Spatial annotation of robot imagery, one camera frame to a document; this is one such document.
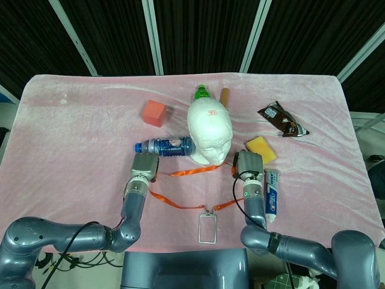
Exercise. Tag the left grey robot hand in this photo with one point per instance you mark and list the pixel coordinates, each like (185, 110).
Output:
(144, 165)

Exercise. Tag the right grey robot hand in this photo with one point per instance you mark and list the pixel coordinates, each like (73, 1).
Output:
(249, 164)

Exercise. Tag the clear plastic badge holder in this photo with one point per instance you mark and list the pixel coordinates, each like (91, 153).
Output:
(207, 228)

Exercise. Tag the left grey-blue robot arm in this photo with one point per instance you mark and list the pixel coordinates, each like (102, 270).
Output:
(132, 207)

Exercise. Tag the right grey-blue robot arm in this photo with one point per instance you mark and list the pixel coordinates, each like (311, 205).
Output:
(255, 210)

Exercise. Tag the white foam mannequin head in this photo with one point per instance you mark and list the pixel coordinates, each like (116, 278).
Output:
(210, 129)

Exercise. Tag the yellow sponge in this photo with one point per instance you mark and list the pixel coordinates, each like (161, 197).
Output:
(261, 150)

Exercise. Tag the blue plastic drink bottle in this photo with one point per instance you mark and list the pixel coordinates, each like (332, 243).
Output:
(168, 147)

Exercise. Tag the blue white toothpaste tube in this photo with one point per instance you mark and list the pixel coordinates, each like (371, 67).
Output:
(271, 195)

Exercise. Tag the red foam cube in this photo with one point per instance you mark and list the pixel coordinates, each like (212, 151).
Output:
(153, 113)

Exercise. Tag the brown snack packet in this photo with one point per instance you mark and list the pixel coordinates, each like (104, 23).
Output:
(282, 119)

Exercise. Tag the pink plush table cloth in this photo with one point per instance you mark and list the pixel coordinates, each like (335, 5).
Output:
(75, 150)

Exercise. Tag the brown wooden stick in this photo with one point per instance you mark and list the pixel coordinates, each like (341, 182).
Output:
(224, 95)

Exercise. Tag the green capped bottle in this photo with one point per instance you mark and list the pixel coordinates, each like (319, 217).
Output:
(202, 92)

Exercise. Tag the grey-blue robot torso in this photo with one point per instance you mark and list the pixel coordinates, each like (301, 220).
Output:
(183, 271)

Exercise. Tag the black curtain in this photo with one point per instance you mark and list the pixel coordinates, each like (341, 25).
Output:
(204, 33)

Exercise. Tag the white frame pole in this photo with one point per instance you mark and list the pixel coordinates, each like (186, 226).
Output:
(153, 39)
(76, 42)
(255, 36)
(361, 51)

